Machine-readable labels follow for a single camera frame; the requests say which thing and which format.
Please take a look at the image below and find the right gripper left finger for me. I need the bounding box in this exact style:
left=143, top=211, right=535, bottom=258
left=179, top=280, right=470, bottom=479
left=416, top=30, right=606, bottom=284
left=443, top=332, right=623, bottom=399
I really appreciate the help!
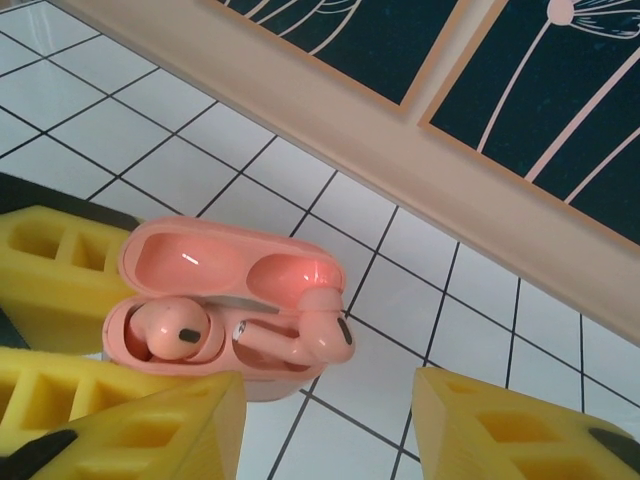
left=0, top=372, right=248, bottom=480

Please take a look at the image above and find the salmon pink earbud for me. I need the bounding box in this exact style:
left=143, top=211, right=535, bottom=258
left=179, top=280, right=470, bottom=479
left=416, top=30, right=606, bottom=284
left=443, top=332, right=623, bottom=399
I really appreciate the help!
left=233, top=286, right=358, bottom=373
left=123, top=298, right=212, bottom=363

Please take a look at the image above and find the salmon pink oblong charging case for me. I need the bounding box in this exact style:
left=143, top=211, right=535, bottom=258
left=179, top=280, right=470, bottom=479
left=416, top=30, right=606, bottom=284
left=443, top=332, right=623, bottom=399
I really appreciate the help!
left=102, top=215, right=358, bottom=404

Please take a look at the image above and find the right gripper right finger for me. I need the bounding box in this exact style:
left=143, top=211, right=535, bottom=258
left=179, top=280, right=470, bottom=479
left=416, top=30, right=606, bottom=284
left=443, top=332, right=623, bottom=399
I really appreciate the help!
left=412, top=366, right=640, bottom=480

